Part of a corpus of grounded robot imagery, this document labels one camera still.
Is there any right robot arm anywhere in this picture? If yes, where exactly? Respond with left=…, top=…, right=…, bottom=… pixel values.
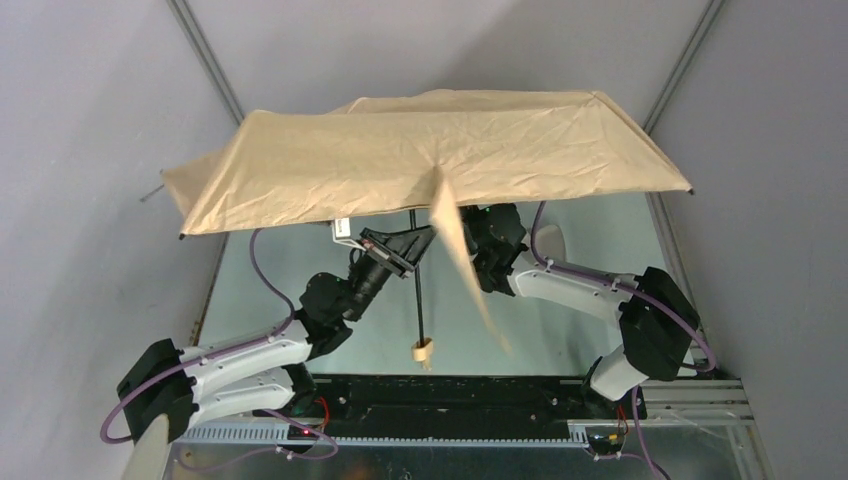
left=460, top=204, right=700, bottom=401

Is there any aluminium frame rail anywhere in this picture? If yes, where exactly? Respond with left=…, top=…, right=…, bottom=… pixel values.
left=642, top=0, right=727, bottom=305
left=166, top=0, right=245, bottom=126

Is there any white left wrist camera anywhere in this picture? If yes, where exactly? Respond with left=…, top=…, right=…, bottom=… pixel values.
left=331, top=218, right=362, bottom=250

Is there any beige umbrella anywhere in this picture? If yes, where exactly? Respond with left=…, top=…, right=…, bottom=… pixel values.
left=162, top=89, right=691, bottom=351

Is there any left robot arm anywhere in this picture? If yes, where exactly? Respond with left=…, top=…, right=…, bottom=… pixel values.
left=100, top=226, right=435, bottom=444

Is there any aluminium frame rail right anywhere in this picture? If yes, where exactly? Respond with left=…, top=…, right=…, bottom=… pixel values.
left=642, top=0, right=727, bottom=305

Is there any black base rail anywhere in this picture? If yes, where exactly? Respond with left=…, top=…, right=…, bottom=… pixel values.
left=279, top=374, right=619, bottom=441

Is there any aluminium frame rail left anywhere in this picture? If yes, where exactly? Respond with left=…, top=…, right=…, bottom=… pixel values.
left=166, top=0, right=245, bottom=126

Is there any beige umbrella sleeve cover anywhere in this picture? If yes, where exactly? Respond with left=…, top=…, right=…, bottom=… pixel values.
left=534, top=224, right=567, bottom=264

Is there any grey slotted cable duct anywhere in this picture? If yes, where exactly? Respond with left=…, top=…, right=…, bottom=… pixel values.
left=178, top=423, right=591, bottom=446

